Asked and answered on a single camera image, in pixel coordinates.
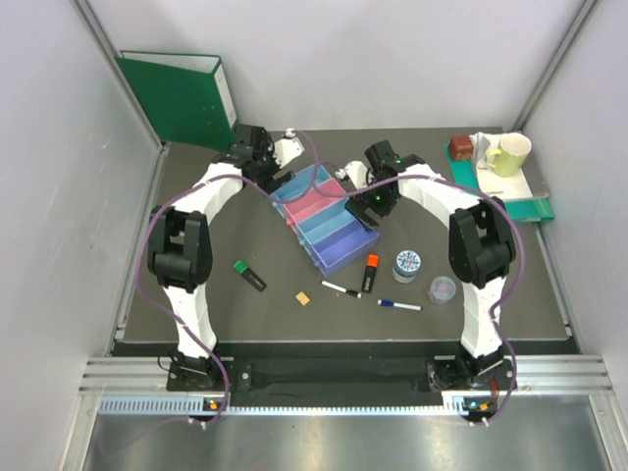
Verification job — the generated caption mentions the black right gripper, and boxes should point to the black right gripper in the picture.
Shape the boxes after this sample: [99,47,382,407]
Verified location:
[344,174,400,233]

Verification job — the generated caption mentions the sky blue drawer box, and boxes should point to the sky blue drawer box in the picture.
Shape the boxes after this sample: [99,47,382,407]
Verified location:
[294,205,359,251]

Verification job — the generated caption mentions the purple drawer box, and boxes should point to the purple drawer box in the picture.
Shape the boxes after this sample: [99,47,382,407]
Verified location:
[311,222,380,277]

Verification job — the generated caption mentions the pink drawer box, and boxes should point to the pink drawer box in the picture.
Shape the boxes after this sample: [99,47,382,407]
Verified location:
[279,179,345,226]

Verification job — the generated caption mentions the teal clip file folder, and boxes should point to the teal clip file folder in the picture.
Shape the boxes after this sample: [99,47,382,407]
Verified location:
[443,142,554,223]

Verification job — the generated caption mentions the light blue drawer box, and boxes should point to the light blue drawer box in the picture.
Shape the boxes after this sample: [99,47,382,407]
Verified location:
[271,165,332,206]

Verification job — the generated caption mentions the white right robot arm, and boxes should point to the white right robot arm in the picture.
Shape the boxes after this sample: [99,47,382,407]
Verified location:
[336,140,516,391]

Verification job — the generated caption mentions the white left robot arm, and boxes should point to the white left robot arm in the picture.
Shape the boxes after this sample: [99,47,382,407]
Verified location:
[146,125,303,392]

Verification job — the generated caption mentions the orange highlighter marker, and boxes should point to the orange highlighter marker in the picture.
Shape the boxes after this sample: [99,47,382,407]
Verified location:
[361,254,379,293]

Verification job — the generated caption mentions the patterned washi tape roll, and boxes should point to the patterned washi tape roll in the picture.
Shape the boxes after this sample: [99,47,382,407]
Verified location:
[392,249,422,284]

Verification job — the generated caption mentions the green lever arch binder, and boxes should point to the green lever arch binder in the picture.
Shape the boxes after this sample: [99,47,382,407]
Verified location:
[117,50,237,151]

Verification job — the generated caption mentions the dark red cube box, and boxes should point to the dark red cube box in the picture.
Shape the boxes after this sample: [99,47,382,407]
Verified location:
[447,135,474,161]

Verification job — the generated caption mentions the black white marker pen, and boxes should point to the black white marker pen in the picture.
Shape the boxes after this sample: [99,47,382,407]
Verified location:
[321,280,362,299]

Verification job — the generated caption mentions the blue white marker pen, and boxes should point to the blue white marker pen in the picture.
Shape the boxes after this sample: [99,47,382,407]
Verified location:
[377,298,422,312]

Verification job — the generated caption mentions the crumpled patterned wrapper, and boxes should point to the crumpled patterned wrapper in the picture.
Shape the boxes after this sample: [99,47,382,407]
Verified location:
[470,131,502,170]

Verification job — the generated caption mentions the green highlighter marker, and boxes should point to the green highlighter marker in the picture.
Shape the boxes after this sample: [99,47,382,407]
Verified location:
[234,260,267,292]

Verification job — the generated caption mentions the yellow-green ceramic mug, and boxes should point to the yellow-green ceramic mug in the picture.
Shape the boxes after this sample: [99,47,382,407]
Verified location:
[486,132,532,178]

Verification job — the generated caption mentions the small orange eraser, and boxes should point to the small orange eraser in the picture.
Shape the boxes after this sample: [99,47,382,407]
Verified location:
[295,291,310,306]

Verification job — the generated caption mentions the white printed paper sheet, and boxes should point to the white printed paper sheet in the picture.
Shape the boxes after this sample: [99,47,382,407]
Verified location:
[475,163,533,201]

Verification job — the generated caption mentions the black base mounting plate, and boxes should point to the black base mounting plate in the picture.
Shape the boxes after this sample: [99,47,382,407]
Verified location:
[166,356,488,393]

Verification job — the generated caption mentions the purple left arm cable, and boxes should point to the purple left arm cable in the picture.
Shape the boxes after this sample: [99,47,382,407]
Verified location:
[95,128,423,460]

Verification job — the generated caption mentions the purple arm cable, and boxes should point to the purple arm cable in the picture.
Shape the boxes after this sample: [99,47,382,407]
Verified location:
[95,128,423,460]
[313,161,527,426]

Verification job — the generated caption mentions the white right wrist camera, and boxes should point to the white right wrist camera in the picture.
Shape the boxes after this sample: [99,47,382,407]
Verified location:
[335,160,370,189]

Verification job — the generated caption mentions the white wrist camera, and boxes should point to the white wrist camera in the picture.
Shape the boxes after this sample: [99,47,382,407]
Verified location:
[274,128,304,169]
[335,160,370,189]

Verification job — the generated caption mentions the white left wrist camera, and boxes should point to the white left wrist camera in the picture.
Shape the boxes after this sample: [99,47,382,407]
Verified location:
[274,128,304,169]

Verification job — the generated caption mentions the aluminium frame post left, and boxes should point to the aluminium frame post left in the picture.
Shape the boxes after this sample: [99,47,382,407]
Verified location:
[70,0,170,357]

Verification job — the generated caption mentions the aluminium frame post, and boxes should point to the aluminium frame post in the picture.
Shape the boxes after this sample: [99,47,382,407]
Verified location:
[70,0,170,357]
[509,0,602,131]

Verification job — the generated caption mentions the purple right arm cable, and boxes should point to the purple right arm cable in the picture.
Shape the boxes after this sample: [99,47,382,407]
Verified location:
[313,161,527,426]

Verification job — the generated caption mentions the white slotted cable duct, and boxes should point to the white slotted cable duct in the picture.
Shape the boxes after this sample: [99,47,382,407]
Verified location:
[98,393,489,417]

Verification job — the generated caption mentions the aluminium front rail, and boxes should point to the aluminium front rail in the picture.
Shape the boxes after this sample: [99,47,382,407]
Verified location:
[78,355,613,395]

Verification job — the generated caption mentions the aluminium frame post right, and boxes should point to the aluminium frame post right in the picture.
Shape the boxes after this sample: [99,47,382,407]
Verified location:
[509,0,602,131]

